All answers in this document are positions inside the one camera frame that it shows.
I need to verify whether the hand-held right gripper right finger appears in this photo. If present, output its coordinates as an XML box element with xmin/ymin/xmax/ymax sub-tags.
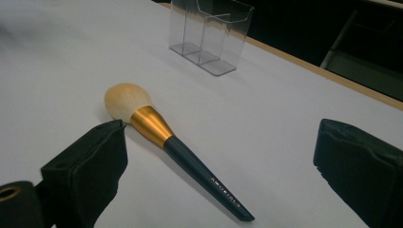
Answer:
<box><xmin>313</xmin><ymin>118</ymin><xmax>403</xmax><ymax>228</ymax></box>

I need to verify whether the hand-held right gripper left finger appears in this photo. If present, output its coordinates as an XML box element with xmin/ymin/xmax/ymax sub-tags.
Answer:
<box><xmin>40</xmin><ymin>119</ymin><xmax>129</xmax><ymax>228</ymax></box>

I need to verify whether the makeup brush with gold ferrule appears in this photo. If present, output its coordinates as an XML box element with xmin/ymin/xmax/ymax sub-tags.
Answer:
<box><xmin>104</xmin><ymin>83</ymin><xmax>256</xmax><ymax>222</ymax></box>

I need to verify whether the clear acrylic organizer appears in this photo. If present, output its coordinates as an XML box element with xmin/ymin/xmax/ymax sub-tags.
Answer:
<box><xmin>168</xmin><ymin>0</ymin><xmax>255</xmax><ymax>77</ymax></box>

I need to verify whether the dark chair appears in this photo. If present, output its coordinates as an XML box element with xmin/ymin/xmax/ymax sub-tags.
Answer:
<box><xmin>319</xmin><ymin>9</ymin><xmax>403</xmax><ymax>103</ymax></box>

